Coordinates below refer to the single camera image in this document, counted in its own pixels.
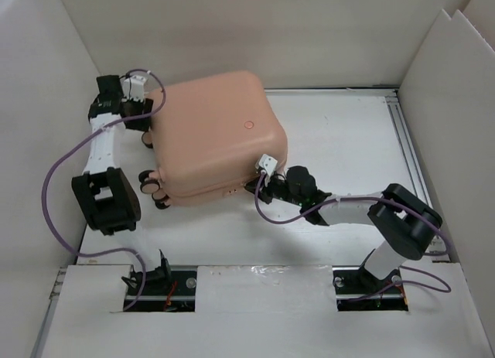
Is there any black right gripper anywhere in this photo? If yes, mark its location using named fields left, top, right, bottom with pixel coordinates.
left=244, top=172, right=304, bottom=207

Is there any pink hard-shell suitcase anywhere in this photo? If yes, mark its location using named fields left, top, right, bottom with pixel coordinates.
left=138, top=70, right=288, bottom=208

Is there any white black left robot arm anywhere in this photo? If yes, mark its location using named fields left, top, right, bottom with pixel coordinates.
left=71, top=70, right=173, bottom=295

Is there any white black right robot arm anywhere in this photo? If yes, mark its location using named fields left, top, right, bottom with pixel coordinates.
left=244, top=166, right=443, bottom=301

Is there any white foam board front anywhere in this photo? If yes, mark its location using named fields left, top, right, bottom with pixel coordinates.
left=43, top=264, right=493, bottom=357

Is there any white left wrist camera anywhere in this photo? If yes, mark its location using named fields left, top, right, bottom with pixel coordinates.
left=121, top=75, right=148, bottom=103

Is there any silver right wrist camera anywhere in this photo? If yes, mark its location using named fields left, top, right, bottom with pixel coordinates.
left=255, top=154, right=278, bottom=176

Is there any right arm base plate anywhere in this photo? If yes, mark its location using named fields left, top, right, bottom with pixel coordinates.
left=332, top=266, right=408, bottom=312

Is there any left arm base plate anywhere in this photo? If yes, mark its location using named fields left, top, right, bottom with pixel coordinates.
left=121, top=267, right=197, bottom=313

